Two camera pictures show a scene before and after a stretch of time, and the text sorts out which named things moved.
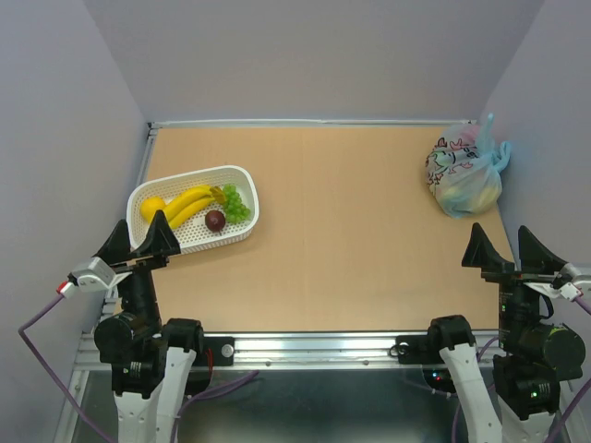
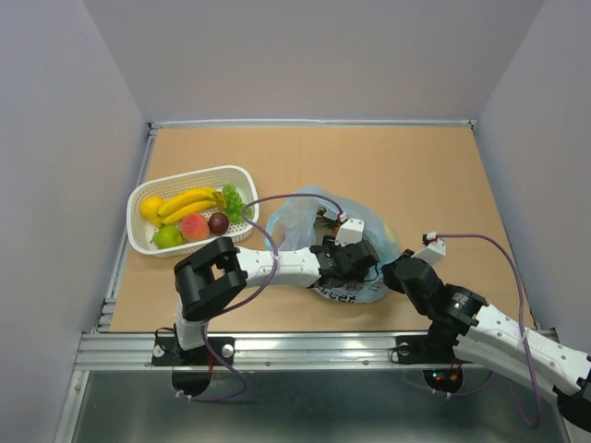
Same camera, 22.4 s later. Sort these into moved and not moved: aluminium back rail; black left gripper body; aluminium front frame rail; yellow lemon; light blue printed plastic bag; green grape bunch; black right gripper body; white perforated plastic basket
Moved: black left gripper body; light blue printed plastic bag; black right gripper body
Not moved: white perforated plastic basket; green grape bunch; aluminium back rail; yellow lemon; aluminium front frame rail
